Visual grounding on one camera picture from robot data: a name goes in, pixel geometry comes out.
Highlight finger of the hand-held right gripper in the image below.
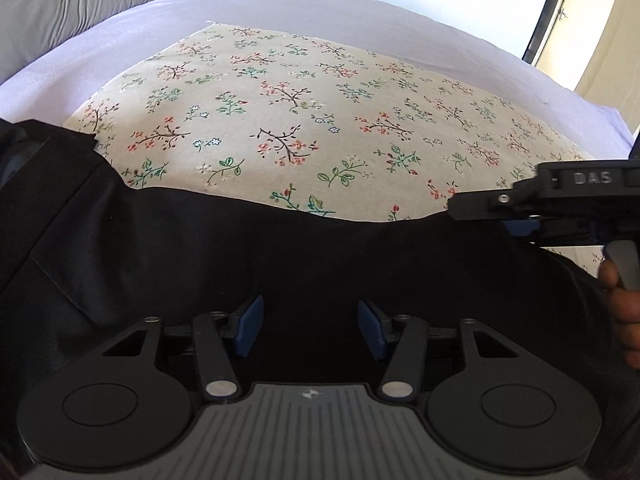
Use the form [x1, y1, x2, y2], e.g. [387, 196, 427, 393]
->
[446, 179, 542, 222]

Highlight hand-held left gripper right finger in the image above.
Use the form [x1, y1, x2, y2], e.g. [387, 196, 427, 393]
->
[357, 299, 523, 403]

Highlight cream cabinet door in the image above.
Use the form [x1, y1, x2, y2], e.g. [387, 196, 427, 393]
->
[534, 0, 583, 69]

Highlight person's right hand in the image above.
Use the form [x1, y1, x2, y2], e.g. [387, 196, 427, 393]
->
[597, 261, 640, 367]

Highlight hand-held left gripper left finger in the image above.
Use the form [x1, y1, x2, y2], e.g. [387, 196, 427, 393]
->
[100, 295, 264, 403]

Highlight cream room door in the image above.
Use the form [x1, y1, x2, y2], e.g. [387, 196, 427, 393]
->
[575, 0, 640, 109]

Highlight black pants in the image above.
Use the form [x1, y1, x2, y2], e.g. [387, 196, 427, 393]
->
[0, 117, 640, 480]

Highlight purple bed sheet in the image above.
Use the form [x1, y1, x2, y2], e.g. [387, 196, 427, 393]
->
[0, 0, 640, 161]

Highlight floral printed blanket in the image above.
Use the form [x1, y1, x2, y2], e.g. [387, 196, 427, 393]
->
[62, 20, 640, 281]

